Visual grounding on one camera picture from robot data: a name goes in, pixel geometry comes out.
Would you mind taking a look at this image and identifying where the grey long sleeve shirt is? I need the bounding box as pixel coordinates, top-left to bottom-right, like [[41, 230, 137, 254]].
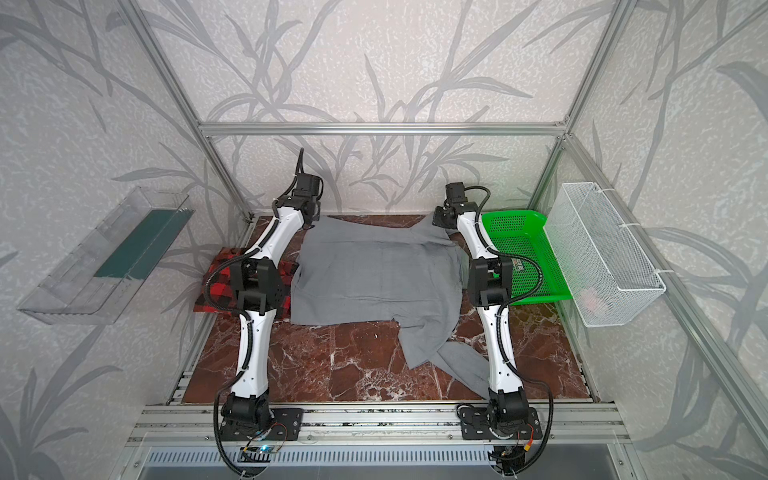
[[290, 217, 489, 398]]

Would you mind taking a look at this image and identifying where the green plastic basket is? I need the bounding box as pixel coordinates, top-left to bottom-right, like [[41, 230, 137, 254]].
[[481, 210, 572, 305]]

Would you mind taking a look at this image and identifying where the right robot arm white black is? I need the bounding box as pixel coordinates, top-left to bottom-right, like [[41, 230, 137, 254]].
[[433, 182, 529, 438]]

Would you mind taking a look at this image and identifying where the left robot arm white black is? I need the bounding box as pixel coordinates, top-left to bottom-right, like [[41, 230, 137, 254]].
[[221, 173, 323, 432]]

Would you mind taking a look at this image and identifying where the red black plaid shirt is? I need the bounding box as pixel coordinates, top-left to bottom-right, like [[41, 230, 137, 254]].
[[193, 248, 298, 320]]

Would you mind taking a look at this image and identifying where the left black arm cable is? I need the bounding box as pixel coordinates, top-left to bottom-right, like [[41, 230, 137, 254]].
[[203, 148, 307, 478]]

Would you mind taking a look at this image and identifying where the aluminium frame horizontal bar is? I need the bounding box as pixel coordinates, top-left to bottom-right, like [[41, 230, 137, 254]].
[[199, 122, 565, 137]]

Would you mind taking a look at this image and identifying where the pink object in wire basket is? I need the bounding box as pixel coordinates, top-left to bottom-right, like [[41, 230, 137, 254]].
[[579, 287, 608, 317]]

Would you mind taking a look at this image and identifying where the white wire mesh basket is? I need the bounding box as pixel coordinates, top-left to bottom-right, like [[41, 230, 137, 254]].
[[544, 182, 666, 328]]

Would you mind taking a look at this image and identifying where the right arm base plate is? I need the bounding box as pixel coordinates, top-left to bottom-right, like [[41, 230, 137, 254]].
[[456, 403, 543, 442]]

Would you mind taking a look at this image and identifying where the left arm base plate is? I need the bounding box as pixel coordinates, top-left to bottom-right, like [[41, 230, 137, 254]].
[[219, 408, 304, 442]]

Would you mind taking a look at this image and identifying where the clear acrylic wall shelf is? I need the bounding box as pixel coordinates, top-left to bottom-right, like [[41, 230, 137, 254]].
[[18, 187, 194, 325]]

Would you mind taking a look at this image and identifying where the aluminium mounting rail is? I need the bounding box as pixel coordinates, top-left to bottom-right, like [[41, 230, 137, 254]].
[[126, 402, 631, 447]]

